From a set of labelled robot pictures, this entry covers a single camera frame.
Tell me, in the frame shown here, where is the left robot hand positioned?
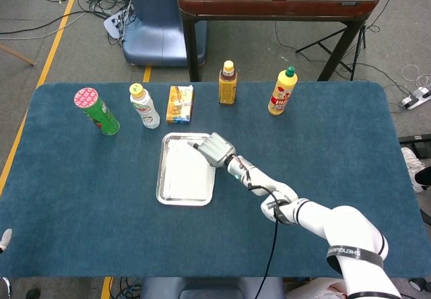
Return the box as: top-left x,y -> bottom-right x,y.
0,228 -> 13,255

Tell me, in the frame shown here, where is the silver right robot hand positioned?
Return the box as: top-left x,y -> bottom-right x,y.
187,132 -> 236,168

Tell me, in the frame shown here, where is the orange snack box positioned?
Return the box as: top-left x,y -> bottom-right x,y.
166,85 -> 195,125

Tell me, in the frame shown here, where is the tea bottle yellow label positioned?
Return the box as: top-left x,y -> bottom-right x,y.
218,60 -> 238,105

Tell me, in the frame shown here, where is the silver metal tray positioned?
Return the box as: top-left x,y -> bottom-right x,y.
155,132 -> 216,207

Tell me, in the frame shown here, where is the white drink bottle yellow cap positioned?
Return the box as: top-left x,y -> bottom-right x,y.
129,83 -> 161,130

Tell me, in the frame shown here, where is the yellow detergent bottle green cap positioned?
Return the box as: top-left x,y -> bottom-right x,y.
267,65 -> 299,117

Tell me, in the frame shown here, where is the blue felt table cloth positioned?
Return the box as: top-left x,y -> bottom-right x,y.
0,81 -> 428,279

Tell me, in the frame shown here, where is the green chips can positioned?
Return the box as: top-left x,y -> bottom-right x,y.
73,87 -> 121,136

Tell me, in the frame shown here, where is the blue grey machine base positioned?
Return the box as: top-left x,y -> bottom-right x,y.
122,0 -> 208,67

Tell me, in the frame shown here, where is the grey robot torso base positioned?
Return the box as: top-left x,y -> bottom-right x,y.
140,276 -> 286,299

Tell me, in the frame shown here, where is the brown mahjong table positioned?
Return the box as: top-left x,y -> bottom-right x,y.
177,0 -> 381,83

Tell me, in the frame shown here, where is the white power strip with plugs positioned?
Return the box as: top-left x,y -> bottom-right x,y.
103,11 -> 131,40

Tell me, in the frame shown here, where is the wooden stick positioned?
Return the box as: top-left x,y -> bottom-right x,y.
0,42 -> 37,67

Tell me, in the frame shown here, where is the white shoe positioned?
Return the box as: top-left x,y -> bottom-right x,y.
401,147 -> 427,194

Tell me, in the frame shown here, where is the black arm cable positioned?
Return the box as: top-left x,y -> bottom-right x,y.
247,174 -> 294,299

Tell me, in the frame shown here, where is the black metal frame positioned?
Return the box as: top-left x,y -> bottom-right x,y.
398,133 -> 431,158

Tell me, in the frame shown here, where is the white power strip grey cable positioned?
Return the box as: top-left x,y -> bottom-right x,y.
399,86 -> 431,110

